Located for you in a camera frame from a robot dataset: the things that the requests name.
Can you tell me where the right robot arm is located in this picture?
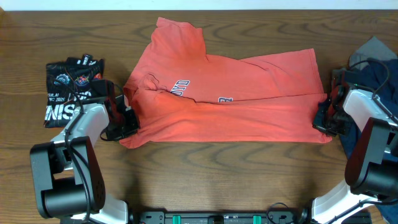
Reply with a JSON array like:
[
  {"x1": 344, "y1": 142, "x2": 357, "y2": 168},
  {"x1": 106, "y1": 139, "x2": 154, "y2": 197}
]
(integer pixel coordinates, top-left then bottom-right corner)
[{"x1": 300, "y1": 70, "x2": 397, "y2": 223}]

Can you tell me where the navy blue garment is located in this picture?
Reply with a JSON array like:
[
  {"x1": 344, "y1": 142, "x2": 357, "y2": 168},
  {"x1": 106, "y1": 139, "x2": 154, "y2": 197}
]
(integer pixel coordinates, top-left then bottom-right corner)
[{"x1": 337, "y1": 64, "x2": 397, "y2": 223}]

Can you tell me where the black printed folded shirt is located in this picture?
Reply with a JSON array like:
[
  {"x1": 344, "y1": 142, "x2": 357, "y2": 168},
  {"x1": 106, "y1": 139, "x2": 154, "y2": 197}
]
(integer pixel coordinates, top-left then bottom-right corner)
[{"x1": 44, "y1": 54, "x2": 104, "y2": 128}]

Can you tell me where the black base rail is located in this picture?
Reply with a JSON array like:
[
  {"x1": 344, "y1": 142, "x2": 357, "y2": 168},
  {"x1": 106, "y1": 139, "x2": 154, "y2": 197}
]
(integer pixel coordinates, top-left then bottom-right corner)
[{"x1": 60, "y1": 210, "x2": 373, "y2": 224}]

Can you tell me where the grey garment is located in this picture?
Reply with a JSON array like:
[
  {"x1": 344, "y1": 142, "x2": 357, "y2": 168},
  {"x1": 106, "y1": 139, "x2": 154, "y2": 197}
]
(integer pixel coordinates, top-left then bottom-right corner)
[{"x1": 331, "y1": 36, "x2": 397, "y2": 83}]

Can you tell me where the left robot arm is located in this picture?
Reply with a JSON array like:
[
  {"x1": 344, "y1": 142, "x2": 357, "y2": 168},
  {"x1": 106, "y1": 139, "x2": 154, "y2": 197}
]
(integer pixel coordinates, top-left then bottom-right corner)
[{"x1": 30, "y1": 78, "x2": 139, "y2": 223}]

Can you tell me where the red soccer t-shirt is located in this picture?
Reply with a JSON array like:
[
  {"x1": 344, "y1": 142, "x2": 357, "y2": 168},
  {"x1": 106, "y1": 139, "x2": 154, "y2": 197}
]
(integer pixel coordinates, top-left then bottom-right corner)
[{"x1": 121, "y1": 17, "x2": 330, "y2": 149}]

